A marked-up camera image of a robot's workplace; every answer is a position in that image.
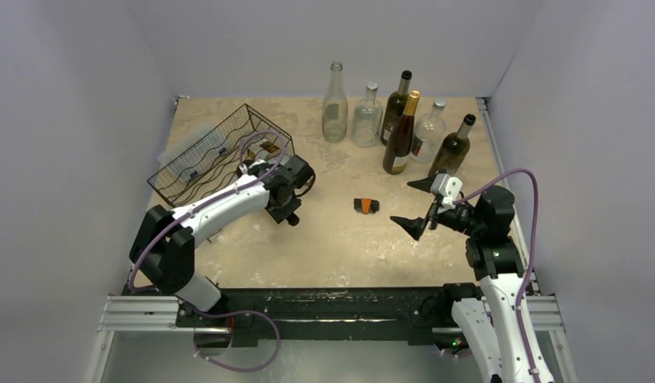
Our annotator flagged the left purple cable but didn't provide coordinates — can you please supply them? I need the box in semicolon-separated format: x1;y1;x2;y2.
127;129;289;293

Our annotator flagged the orange hex key set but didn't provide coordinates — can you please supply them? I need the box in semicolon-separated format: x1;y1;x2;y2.
353;198;380;215

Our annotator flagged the clear round bottle silver cap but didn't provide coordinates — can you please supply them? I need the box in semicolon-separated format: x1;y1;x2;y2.
351;81;383;148

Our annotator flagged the red wine bottle gold foil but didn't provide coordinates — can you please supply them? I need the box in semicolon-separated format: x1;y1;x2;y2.
382;89;420;175

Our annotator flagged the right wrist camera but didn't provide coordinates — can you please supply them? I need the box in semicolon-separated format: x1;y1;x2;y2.
430;172;463;208

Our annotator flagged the tall clear bottle no cap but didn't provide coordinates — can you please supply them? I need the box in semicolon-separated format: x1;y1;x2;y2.
322;61;348;143

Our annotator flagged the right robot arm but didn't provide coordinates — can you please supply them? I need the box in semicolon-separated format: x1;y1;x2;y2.
391;172;554;382

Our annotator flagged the dark bottle black cap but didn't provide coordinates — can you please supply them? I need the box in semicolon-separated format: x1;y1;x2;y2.
286;213;300;227

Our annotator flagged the dark bottle grey foil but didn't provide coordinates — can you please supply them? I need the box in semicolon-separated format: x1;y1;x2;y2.
428;114;476;176

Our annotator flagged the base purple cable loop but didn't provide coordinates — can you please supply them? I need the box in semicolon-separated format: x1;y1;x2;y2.
193;310;282;374

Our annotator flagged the clear bottle black cap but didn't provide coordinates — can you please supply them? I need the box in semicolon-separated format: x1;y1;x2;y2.
246;138;294;165

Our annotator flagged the black wire wine rack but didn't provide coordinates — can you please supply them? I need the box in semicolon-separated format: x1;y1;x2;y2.
147;104;294;207

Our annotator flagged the dark green bottle silver foil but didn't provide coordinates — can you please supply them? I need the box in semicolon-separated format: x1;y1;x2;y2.
380;70;412;145

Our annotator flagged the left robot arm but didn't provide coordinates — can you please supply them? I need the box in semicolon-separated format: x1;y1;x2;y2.
128;155;315;326

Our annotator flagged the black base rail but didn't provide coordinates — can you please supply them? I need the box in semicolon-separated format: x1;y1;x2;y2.
176;283;483;347

